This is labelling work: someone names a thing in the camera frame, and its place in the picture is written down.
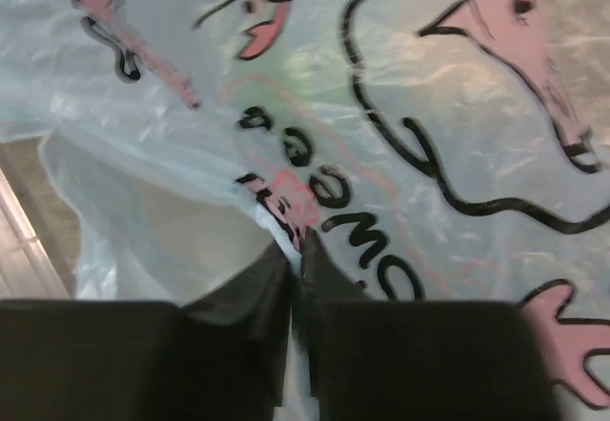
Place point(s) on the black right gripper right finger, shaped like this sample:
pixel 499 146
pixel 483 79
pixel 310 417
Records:
pixel 417 360

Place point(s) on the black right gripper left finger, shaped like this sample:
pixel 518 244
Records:
pixel 221 357

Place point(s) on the light blue printed plastic bag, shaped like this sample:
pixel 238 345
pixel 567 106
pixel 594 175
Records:
pixel 430 144

